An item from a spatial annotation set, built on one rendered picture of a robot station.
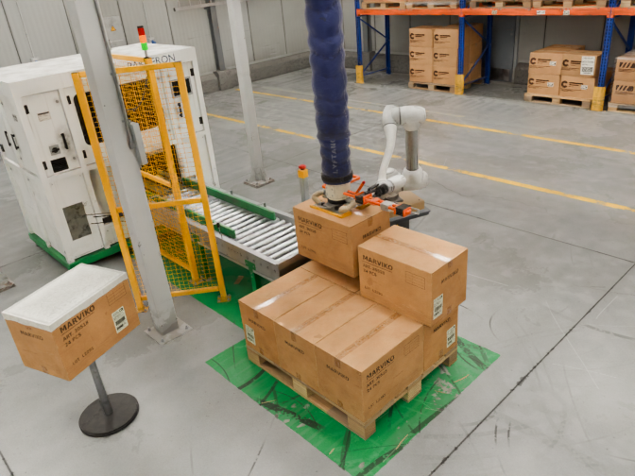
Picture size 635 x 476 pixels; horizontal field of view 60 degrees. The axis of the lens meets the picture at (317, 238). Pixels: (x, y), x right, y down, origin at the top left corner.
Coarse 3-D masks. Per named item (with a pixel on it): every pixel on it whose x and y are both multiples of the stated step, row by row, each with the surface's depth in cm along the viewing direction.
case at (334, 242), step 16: (304, 208) 403; (352, 208) 395; (368, 208) 392; (304, 224) 405; (320, 224) 391; (336, 224) 377; (352, 224) 371; (368, 224) 379; (384, 224) 392; (304, 240) 413; (320, 240) 398; (336, 240) 384; (352, 240) 373; (320, 256) 405; (336, 256) 391; (352, 256) 378; (352, 272) 384
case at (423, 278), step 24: (384, 240) 374; (408, 240) 371; (432, 240) 368; (360, 264) 375; (384, 264) 358; (408, 264) 342; (432, 264) 339; (456, 264) 350; (360, 288) 385; (384, 288) 367; (408, 288) 350; (432, 288) 336; (456, 288) 358; (408, 312) 358; (432, 312) 344
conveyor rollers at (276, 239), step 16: (192, 192) 601; (224, 208) 549; (240, 208) 550; (224, 224) 519; (240, 224) 512; (256, 224) 511; (272, 224) 513; (288, 224) 503; (240, 240) 482; (256, 240) 481; (272, 240) 481; (288, 240) 473; (272, 256) 451; (288, 256) 450
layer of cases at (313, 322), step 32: (288, 288) 405; (320, 288) 401; (352, 288) 397; (256, 320) 388; (288, 320) 369; (320, 320) 366; (352, 320) 362; (384, 320) 359; (416, 320) 356; (448, 320) 374; (288, 352) 371; (320, 352) 341; (352, 352) 333; (384, 352) 331; (416, 352) 355; (320, 384) 356; (352, 384) 328; (384, 384) 339
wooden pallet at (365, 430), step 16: (256, 352) 407; (448, 352) 387; (272, 368) 406; (432, 368) 377; (288, 384) 389; (304, 384) 371; (416, 384) 367; (320, 400) 372; (336, 416) 358; (352, 416) 341; (368, 432) 341
